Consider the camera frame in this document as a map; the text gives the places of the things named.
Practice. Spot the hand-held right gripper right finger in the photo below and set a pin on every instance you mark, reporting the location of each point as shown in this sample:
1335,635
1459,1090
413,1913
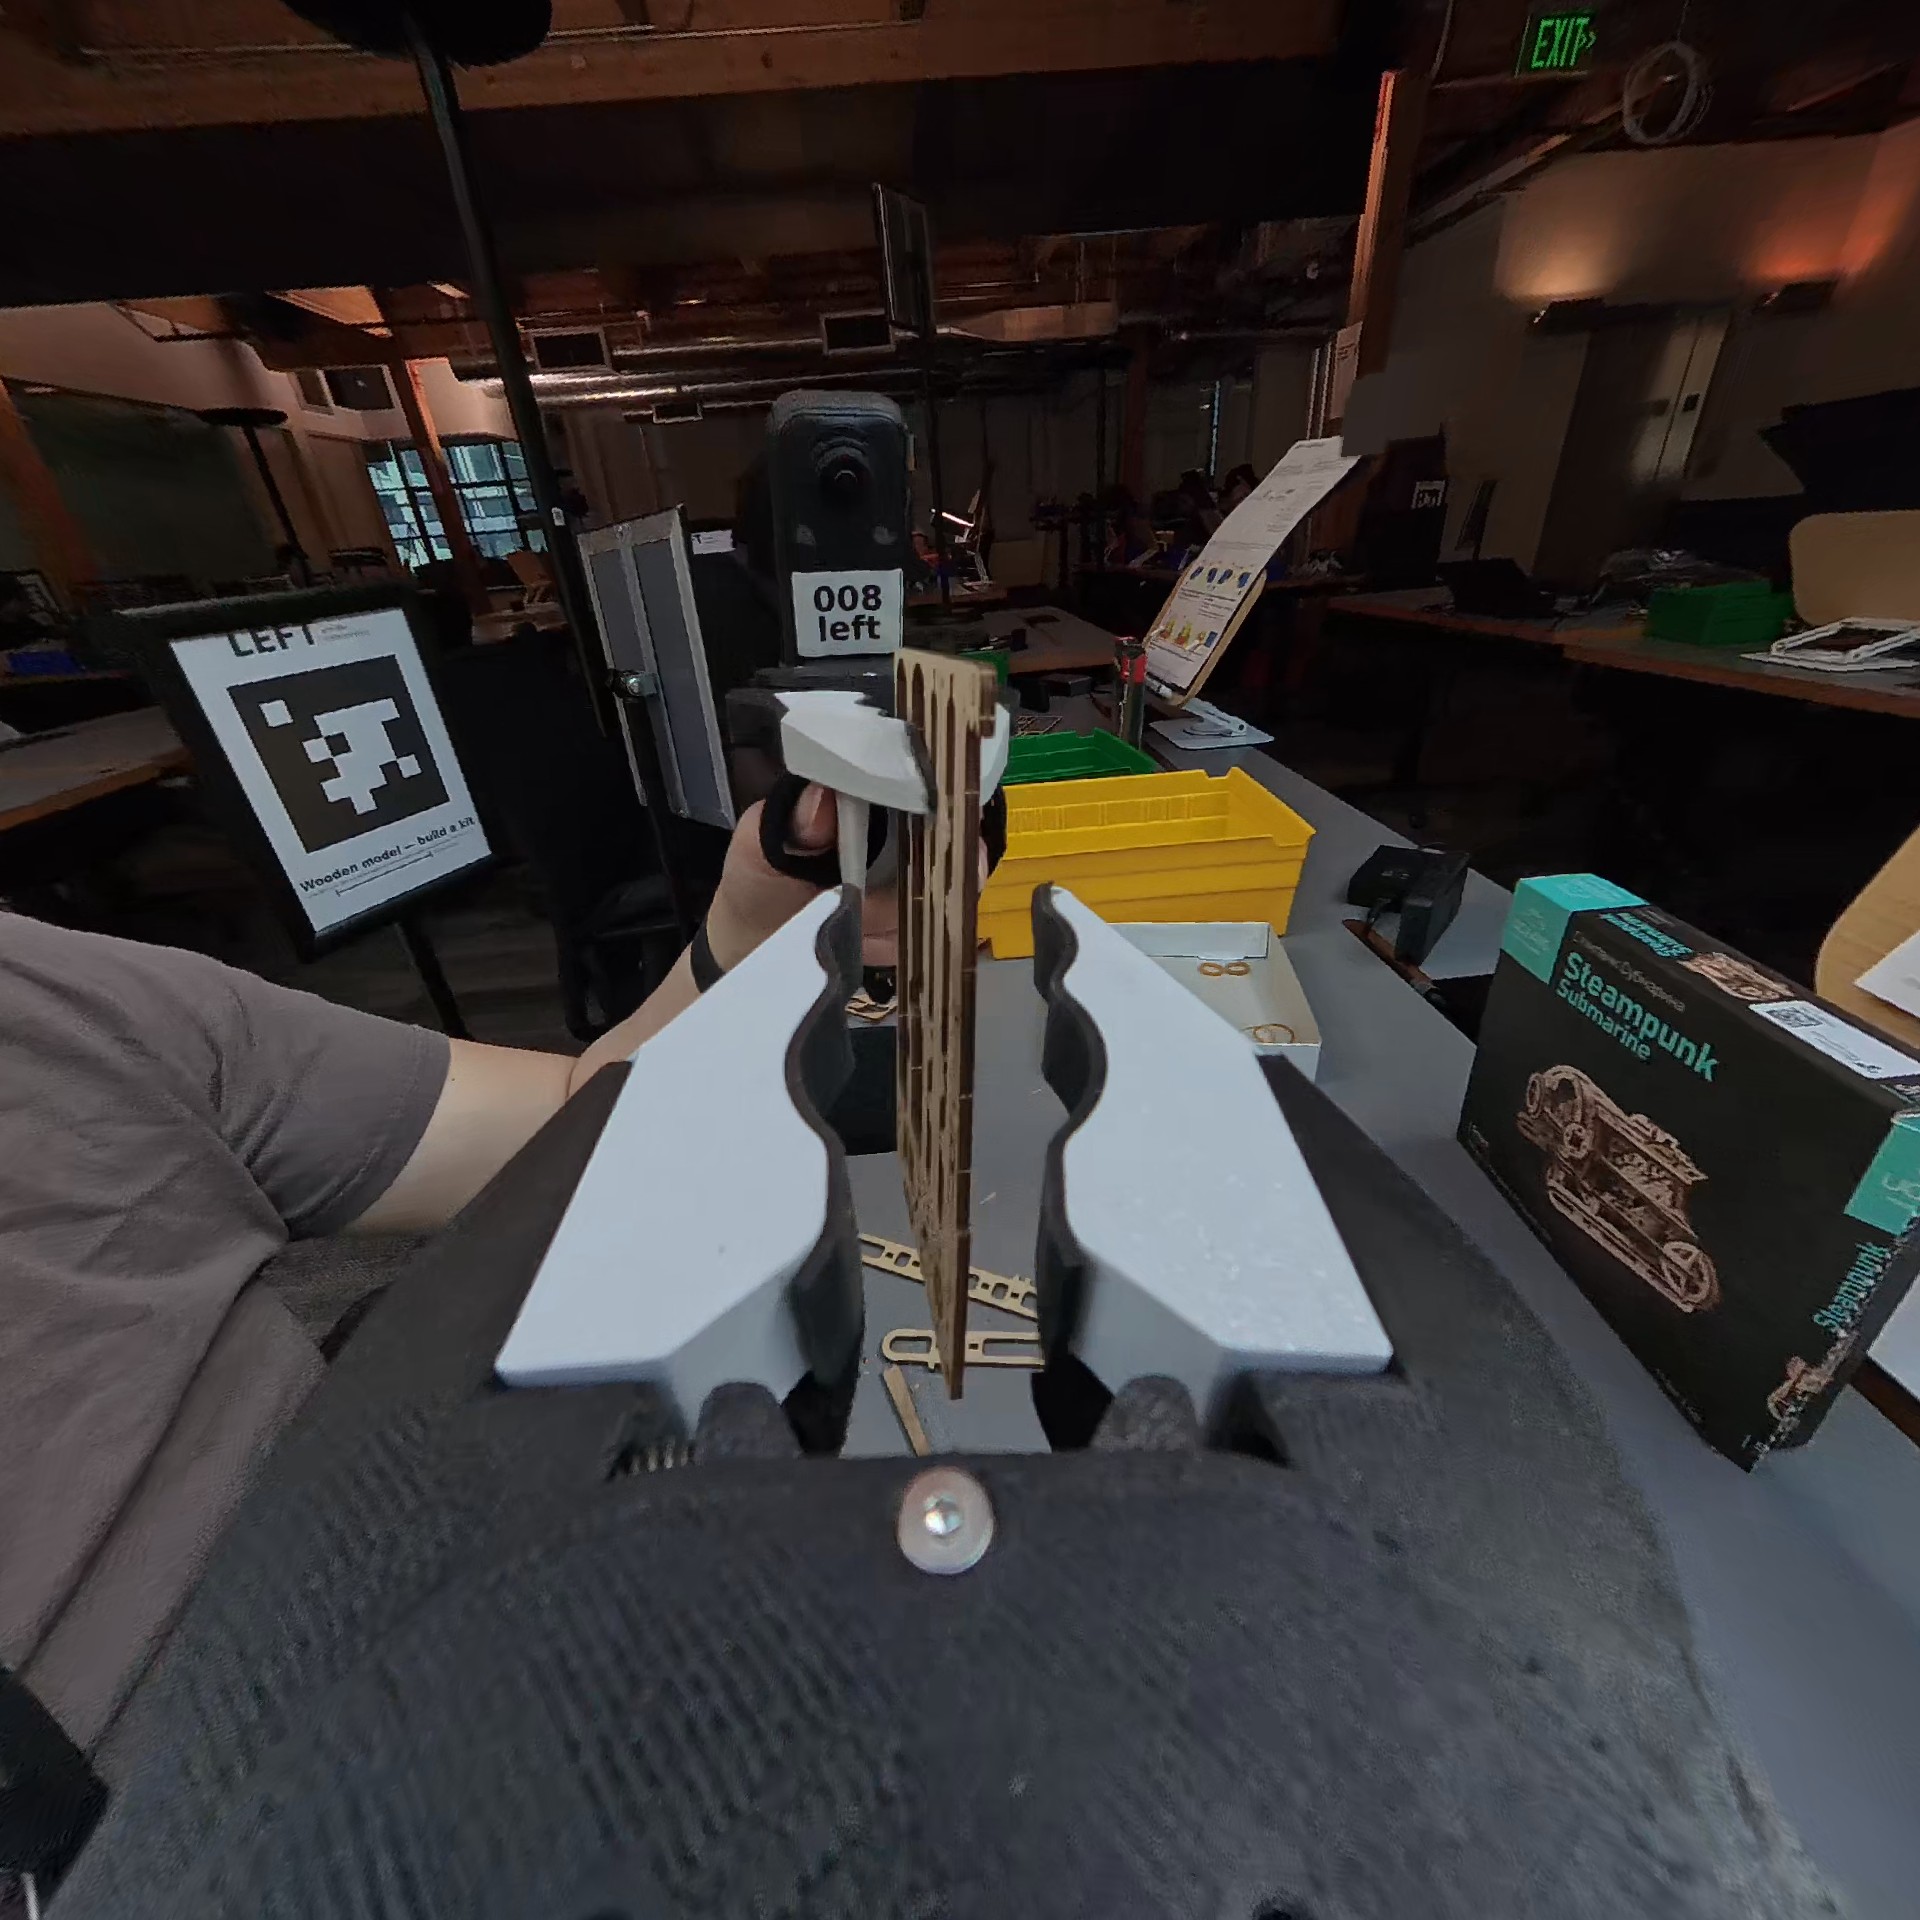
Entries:
1201,1200

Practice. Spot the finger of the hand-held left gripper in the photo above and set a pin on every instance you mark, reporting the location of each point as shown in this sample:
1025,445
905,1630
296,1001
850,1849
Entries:
856,751
994,757

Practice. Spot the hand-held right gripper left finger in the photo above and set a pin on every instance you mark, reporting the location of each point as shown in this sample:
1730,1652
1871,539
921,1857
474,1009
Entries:
675,1200

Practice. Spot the laser-cut wooden parts sheet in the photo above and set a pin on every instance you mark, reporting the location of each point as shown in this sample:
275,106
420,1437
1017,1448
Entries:
945,901

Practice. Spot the person's left forearm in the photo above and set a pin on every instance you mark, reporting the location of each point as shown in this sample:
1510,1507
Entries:
496,1112

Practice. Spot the black model kit box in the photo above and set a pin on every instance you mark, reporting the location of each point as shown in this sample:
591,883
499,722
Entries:
1650,1140

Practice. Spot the person's left hand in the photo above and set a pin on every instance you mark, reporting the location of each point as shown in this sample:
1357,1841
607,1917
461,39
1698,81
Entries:
752,901

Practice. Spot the green storage bin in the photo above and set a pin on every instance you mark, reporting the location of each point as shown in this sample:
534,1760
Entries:
1718,617
1072,757

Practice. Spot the yellow storage bin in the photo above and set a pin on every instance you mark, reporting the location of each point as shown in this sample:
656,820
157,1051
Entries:
1140,870

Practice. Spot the grey light panel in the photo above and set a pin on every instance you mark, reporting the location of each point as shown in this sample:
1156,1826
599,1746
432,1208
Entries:
660,667

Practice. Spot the slotted wooden strip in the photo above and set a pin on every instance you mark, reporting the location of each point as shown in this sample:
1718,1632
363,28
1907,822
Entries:
998,1341
1004,1289

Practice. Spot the white open cardboard box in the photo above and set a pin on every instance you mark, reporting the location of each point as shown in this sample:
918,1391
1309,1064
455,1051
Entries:
1275,990

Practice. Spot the tapered wooden stick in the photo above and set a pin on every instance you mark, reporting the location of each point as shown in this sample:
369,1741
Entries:
908,1411

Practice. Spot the instruction display stand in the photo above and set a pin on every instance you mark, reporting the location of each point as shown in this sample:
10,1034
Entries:
1252,570

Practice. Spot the black power adapter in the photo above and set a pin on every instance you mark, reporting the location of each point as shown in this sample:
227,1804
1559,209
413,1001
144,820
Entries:
1410,893

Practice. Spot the black stand pole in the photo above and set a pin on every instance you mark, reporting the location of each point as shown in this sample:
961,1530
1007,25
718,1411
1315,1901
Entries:
482,272

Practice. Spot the framed left marker sign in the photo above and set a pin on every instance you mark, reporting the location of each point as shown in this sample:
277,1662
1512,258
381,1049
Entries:
322,751

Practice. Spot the green exit sign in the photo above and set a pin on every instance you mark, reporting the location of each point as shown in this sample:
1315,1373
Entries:
1554,47

